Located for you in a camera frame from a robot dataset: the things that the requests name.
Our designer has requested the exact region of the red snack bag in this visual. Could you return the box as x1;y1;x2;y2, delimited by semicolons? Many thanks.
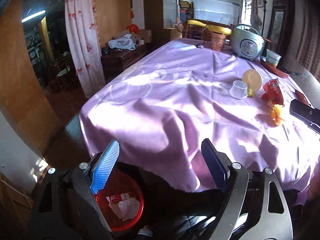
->
261;79;284;105

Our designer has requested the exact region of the red frying pan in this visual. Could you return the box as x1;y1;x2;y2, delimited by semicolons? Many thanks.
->
260;56;290;79

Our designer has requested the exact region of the orange noodle cup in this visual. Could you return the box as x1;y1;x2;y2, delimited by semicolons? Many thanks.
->
211;32;227;51

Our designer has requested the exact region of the dark wooden cabinet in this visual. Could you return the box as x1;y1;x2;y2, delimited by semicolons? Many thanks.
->
101;43;151;81

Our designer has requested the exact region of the white red floral curtain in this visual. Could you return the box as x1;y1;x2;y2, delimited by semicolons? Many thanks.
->
65;0;106;99

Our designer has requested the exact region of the standing electric fan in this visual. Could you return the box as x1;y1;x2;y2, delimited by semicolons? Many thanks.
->
251;14;263;31

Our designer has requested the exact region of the purple tablecloth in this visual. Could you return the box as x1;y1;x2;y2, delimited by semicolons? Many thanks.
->
79;39;319;204

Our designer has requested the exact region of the white sheet backdrop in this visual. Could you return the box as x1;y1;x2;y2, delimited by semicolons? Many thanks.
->
193;0;240;25

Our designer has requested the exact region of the beige paper cup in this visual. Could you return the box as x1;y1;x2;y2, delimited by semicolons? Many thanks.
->
242;69;262;92

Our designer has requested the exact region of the glass display cabinet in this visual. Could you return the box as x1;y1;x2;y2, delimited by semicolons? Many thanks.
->
163;0;177;29

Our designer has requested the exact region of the silver rice cooker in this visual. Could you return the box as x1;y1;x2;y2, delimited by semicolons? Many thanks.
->
230;24;264;61

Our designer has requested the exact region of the small yellow trash piece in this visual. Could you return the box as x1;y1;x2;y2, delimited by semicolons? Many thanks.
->
247;89;255;98

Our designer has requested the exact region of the white plastic bag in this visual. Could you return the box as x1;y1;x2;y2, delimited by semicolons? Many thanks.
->
108;34;136;50

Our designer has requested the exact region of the clear plastic container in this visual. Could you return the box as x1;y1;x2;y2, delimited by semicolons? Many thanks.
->
229;80;248;100

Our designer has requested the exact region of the green noodle cup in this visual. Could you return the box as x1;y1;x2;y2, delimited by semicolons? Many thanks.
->
266;49;281;67

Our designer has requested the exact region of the red trash basket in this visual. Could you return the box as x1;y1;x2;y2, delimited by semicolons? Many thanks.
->
95;168;144;233

